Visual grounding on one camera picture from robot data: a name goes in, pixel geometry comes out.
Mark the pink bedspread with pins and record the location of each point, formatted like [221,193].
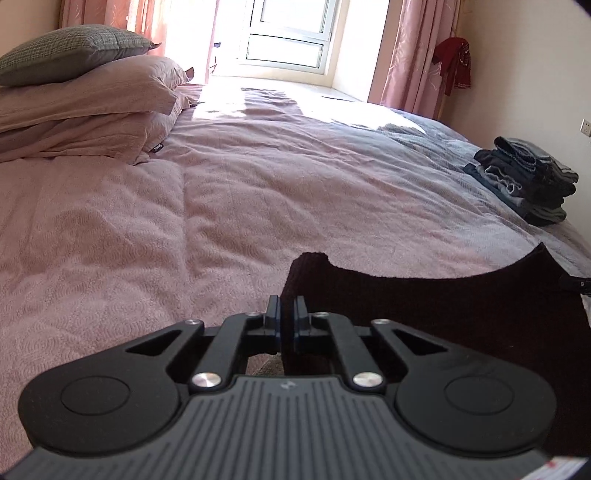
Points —
[231,207]

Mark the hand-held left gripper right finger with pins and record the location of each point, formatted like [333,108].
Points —
[301,319]

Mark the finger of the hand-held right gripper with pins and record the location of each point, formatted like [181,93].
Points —
[579,284]

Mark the white framed window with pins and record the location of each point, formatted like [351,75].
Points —
[288,37]

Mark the grey blue blanket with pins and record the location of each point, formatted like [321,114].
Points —
[443,152]

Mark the pink curtain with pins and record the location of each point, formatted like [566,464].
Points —
[415,55]
[157,23]

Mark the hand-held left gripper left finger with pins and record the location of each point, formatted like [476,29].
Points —
[273,318]

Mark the stack of folded dark clothes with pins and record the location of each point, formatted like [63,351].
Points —
[526,180]

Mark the grey checked pillow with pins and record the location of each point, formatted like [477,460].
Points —
[69,53]

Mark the pink pillow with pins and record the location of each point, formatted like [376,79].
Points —
[92,92]
[92,138]

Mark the red hanging garment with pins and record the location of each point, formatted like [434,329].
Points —
[455,62]

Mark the white wall socket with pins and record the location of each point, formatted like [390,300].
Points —
[586,127]

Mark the dark brown sweater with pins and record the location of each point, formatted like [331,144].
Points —
[461,323]

